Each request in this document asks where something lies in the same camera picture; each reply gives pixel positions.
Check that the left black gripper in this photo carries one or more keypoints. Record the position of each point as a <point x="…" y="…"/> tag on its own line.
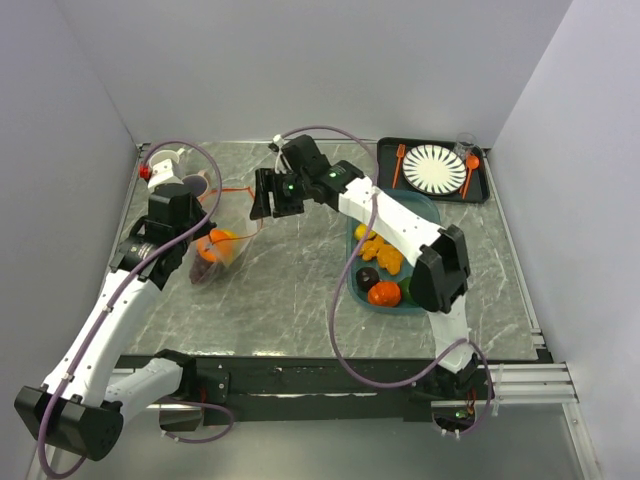
<point x="197" y="207"/>

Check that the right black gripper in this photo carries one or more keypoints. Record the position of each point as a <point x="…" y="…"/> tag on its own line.
<point x="268" y="180"/>

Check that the clear zip top bag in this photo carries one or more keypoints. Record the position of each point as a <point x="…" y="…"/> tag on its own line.
<point x="232" y="214"/>

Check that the orange tangerine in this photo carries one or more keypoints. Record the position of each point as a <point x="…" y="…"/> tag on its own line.
<point x="207" y="248"/>

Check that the red grape bunch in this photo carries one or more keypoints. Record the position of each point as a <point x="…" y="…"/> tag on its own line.
<point x="199" y="269"/>

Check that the yellow bumpy fruit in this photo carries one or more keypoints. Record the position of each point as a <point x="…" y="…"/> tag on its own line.
<point x="226" y="245"/>

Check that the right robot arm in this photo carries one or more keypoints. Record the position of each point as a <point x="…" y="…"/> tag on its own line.
<point x="438" y="256"/>

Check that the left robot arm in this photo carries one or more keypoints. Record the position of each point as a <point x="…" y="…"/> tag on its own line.
<point x="77" y="408"/>

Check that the teal transparent food tray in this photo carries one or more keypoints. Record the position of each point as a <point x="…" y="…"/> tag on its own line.
<point x="419" y="205"/>

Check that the beige mug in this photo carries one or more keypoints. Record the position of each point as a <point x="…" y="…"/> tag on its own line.
<point x="199" y="184"/>

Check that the white mug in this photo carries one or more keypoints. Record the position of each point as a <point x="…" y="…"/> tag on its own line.
<point x="164" y="159"/>

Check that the yellow corn cob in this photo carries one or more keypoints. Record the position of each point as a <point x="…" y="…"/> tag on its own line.
<point x="361" y="232"/>

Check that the black serving tray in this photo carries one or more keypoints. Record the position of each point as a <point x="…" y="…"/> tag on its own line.
<point x="478" y="192"/>

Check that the orange plastic fork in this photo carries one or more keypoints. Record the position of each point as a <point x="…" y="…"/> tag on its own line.
<point x="400" y="153"/>

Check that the orange dried fruit pieces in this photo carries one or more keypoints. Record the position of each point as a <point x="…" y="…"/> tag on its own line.
<point x="387" y="256"/>

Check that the small orange pumpkin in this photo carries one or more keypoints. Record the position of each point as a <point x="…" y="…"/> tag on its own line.
<point x="384" y="294"/>

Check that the white striped plate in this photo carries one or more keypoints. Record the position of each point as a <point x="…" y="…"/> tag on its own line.
<point x="434" y="170"/>

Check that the green avocado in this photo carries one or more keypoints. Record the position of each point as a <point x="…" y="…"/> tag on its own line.
<point x="404" y="286"/>

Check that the clear drinking glass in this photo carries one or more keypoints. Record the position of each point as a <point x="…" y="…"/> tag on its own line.
<point x="464" y="145"/>

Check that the orange plastic spoon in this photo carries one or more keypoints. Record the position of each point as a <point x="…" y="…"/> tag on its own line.
<point x="472" y="164"/>

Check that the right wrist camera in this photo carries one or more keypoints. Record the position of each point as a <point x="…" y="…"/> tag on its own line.
<point x="277" y="144"/>

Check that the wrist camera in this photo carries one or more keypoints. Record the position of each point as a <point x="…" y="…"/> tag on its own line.
<point x="277" y="144"/>
<point x="164" y="172"/>

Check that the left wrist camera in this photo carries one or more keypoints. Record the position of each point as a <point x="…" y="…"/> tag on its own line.
<point x="164" y="172"/>

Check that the black base frame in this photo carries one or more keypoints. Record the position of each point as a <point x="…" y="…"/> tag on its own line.
<point x="304" y="389"/>

